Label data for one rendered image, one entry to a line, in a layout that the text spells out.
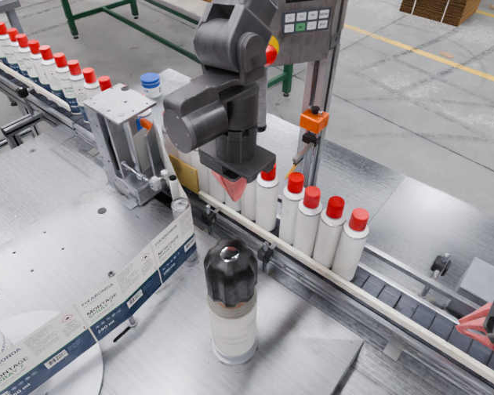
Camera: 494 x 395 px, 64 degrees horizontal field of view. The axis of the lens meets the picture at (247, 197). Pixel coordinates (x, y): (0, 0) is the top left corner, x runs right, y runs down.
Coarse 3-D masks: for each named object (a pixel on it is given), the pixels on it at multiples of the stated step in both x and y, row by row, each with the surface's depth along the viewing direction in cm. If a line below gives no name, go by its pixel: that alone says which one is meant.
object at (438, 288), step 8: (280, 200) 96; (368, 248) 85; (376, 248) 85; (376, 256) 85; (384, 256) 84; (392, 264) 83; (400, 264) 82; (408, 272) 81; (416, 272) 81; (416, 280) 81; (424, 280) 80; (432, 280) 80; (432, 288) 80; (440, 288) 78; (448, 288) 78; (448, 296) 78; (456, 296) 77; (464, 304) 76; (472, 304) 76
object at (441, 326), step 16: (192, 192) 109; (240, 224) 101; (288, 256) 94; (368, 272) 91; (336, 288) 89; (368, 288) 88; (384, 288) 88; (400, 304) 85; (416, 304) 85; (416, 320) 82; (432, 320) 82; (448, 320) 82; (416, 336) 80; (448, 336) 80; (464, 336) 80; (464, 352) 78; (480, 352) 78; (464, 368) 76
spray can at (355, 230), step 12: (360, 216) 75; (348, 228) 78; (360, 228) 76; (348, 240) 78; (360, 240) 78; (336, 252) 85; (348, 252) 81; (360, 252) 81; (336, 264) 86; (348, 264) 84; (348, 276) 87
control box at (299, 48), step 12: (324, 0) 67; (276, 24) 68; (276, 36) 70; (288, 36) 70; (300, 36) 71; (312, 36) 71; (324, 36) 72; (276, 48) 71; (288, 48) 72; (300, 48) 72; (312, 48) 73; (324, 48) 74; (276, 60) 73; (288, 60) 74; (300, 60) 74; (312, 60) 76
